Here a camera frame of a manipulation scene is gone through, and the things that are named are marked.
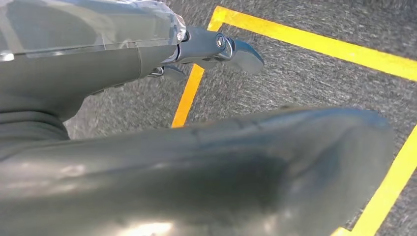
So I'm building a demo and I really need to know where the yellow floor tape square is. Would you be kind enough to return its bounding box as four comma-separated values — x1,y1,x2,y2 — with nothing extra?
172,5,417,236

